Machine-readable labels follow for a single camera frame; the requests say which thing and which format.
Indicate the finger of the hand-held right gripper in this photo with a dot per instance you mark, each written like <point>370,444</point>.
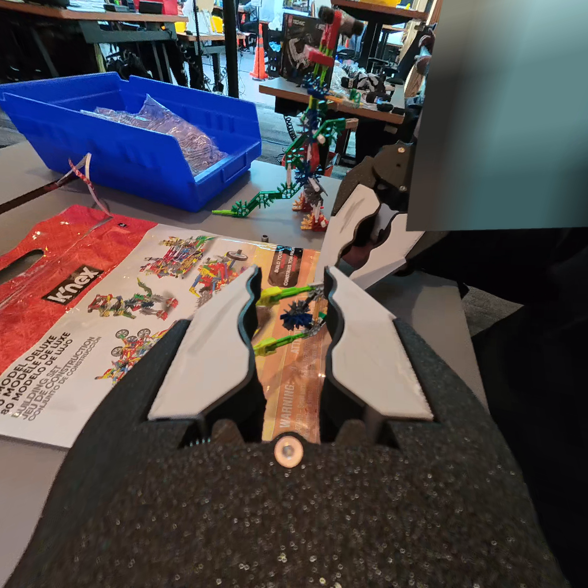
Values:
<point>342,229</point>
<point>397,250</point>

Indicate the torn packaging strip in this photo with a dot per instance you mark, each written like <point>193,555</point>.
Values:
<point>87,181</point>

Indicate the blue plastic bin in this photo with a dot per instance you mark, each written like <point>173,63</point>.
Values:
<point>138,156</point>

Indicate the black backpack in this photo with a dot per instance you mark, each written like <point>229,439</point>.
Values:
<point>128,64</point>

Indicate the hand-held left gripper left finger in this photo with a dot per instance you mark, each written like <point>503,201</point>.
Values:
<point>206,358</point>

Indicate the long work desk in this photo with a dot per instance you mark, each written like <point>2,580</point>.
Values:
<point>69,11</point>

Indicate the black metal pole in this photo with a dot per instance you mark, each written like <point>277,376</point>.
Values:
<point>231,46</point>

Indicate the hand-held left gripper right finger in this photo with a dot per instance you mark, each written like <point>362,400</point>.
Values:
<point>376,363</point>

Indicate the tall colourful toy construction model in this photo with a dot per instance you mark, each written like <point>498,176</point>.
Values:
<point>262,200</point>

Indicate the clear plastic bag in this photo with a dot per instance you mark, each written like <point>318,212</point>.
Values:
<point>193,138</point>

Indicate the red printed packaging bag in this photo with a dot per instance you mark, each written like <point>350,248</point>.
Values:
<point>92,243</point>

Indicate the orange traffic cone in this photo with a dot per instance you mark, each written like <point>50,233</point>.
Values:
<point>260,59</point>

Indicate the small yellow-tipped toy rod assembly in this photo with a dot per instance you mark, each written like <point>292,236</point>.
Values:
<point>294,317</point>

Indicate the tall wooden table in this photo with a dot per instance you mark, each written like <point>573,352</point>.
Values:
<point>367,9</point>

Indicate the person's right forearm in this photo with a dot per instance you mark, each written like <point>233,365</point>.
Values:
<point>505,266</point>

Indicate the black toy car box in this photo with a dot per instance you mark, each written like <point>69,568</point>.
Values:
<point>298,46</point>

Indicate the black white toy parts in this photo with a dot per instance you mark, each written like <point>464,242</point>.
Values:
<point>367,85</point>

